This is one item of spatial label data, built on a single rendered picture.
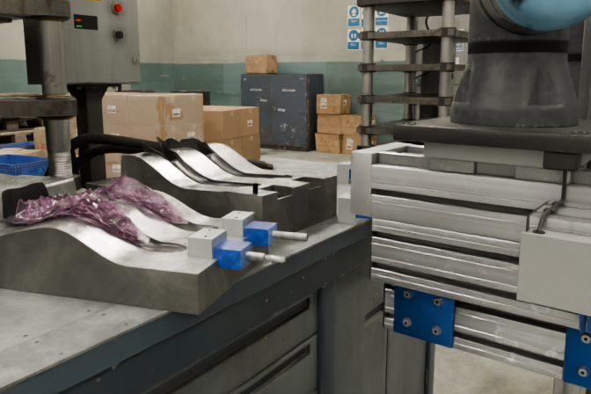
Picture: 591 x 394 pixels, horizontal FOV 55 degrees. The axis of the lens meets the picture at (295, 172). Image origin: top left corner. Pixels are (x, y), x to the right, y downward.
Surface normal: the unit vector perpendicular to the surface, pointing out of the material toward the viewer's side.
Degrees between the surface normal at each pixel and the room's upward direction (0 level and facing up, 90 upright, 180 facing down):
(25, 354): 0
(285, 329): 90
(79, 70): 90
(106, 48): 90
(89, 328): 0
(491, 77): 72
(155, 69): 90
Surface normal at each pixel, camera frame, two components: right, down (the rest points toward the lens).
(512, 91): -0.35, -0.15
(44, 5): 0.33, 0.16
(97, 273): -0.29, 0.16
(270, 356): 0.83, 0.10
